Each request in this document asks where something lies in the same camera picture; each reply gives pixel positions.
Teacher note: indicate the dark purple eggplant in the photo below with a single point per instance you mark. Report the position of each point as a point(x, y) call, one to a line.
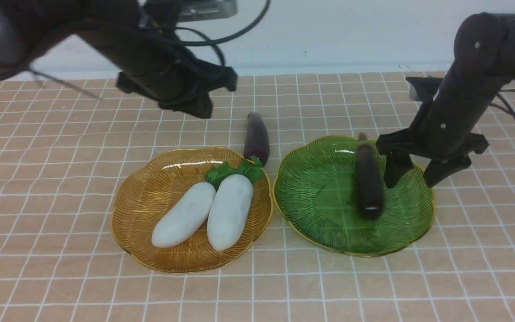
point(369, 190)

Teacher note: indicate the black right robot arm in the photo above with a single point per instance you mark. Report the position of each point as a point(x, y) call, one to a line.
point(484, 62)

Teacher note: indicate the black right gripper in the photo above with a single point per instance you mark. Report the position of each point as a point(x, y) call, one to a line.
point(448, 154)

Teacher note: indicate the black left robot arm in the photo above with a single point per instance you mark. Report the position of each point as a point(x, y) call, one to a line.
point(139, 39)

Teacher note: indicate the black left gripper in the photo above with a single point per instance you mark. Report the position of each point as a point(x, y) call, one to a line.
point(176, 89)

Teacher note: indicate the green glass plate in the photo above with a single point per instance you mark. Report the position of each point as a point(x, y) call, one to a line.
point(315, 192)

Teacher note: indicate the beige checkered tablecloth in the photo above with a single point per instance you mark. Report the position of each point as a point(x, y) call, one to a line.
point(63, 155)

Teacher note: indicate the amber glass plate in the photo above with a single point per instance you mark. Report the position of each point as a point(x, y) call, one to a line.
point(145, 196)

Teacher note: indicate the white radish with leaves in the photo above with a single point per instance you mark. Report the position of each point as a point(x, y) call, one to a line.
point(232, 202)

